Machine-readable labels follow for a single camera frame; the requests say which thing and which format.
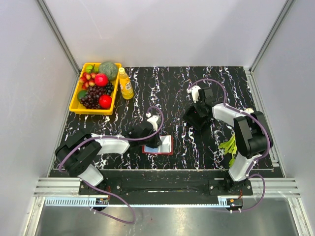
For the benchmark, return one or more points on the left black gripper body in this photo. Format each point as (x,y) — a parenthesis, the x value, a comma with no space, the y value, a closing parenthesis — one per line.
(151,141)

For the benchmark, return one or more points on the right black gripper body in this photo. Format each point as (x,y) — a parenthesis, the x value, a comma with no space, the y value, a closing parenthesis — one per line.
(199,105)

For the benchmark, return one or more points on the black card dispenser box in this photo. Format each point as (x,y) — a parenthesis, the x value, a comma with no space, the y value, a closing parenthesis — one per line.
(197,117)

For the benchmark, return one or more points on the red leather card holder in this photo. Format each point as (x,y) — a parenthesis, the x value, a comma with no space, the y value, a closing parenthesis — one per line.
(166,147)

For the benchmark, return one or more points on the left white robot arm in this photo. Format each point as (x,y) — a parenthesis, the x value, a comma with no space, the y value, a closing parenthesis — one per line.
(76,155)

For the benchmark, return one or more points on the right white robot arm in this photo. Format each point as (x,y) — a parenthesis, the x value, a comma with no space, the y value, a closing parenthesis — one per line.
(250,129)

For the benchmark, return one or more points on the yellow juice bottle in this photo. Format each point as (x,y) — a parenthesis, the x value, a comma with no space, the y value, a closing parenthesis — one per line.
(125,84)

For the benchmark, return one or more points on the red apple lower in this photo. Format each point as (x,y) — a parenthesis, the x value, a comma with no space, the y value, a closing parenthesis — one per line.
(105,102)

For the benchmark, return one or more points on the red apple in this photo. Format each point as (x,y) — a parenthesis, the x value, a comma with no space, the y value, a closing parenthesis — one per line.
(101,79)
(105,102)

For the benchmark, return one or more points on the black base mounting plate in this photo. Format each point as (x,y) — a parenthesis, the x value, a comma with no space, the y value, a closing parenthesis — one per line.
(207,182)

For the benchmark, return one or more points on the yellow plastic tray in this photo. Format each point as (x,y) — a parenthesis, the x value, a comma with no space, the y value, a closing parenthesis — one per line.
(77,108)

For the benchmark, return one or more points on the dark purple grape bunch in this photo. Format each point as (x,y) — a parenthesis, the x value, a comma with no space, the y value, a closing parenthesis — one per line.
(90,101)

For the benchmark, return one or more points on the red apple upper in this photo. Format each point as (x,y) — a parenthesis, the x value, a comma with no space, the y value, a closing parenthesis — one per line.
(101,79)

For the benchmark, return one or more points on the green broccoli head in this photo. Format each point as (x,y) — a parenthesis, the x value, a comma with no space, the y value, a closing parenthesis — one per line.
(110,69)

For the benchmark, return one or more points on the green lime fruit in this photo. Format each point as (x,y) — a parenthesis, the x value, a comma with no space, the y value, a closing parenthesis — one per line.
(81,94)

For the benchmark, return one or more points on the small red fruits cluster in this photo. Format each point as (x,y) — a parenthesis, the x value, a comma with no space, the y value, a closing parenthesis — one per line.
(87,80)

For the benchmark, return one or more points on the green pear fruit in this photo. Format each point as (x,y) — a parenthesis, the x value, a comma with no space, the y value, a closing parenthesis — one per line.
(91,68)

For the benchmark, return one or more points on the aluminium frame rail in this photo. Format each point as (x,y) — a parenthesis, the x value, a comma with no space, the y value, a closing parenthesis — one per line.
(273,187)

